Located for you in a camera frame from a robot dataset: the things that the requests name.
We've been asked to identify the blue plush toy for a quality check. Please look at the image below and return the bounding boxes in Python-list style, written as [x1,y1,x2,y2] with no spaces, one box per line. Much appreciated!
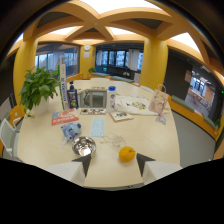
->
[60,121,83,142]

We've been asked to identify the steel bowl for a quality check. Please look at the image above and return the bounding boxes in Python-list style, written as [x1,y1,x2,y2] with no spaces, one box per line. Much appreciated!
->
[71,136,97,157]

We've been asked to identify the orange fruit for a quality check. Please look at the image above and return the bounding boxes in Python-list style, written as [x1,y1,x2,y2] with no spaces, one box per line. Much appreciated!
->
[118,145,137,163]

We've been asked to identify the light blue face mask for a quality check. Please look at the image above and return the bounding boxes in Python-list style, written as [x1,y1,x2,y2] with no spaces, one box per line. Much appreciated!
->
[88,117,106,138]

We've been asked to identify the small blue tag card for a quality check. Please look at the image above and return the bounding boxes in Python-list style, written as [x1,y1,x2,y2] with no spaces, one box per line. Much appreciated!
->
[155,114,167,126]

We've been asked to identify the red printed booklet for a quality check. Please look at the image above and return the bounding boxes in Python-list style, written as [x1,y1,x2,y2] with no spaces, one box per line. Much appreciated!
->
[51,108,80,127]

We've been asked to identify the small illustrated book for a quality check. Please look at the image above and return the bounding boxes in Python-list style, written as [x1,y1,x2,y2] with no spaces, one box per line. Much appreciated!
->
[109,110,135,123]

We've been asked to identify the flat paint palette tray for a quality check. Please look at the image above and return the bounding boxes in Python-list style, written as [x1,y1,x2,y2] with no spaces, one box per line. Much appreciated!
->
[79,107,107,116]

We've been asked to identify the white printed tote bag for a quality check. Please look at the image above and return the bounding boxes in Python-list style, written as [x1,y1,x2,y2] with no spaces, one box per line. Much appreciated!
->
[115,95,158,116]

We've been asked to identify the pink paper gift bag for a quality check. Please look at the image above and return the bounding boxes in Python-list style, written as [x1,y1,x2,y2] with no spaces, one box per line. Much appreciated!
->
[147,83,170,116]

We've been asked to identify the white chair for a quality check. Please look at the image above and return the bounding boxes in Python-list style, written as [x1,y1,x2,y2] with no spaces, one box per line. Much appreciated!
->
[0,117,20,158]

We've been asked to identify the dark blue bottle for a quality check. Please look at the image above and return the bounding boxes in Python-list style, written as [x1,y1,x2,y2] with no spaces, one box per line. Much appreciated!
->
[66,80,80,110]

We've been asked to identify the white bottle with blue cap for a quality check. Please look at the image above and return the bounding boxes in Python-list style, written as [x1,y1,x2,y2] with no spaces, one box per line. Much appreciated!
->
[106,85,117,114]

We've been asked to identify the green white standing sign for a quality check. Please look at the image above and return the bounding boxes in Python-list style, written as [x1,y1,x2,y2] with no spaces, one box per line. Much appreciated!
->
[57,63,70,111]

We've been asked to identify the green potted plant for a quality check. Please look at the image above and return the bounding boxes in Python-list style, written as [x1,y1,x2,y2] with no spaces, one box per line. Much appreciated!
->
[18,66,60,118]

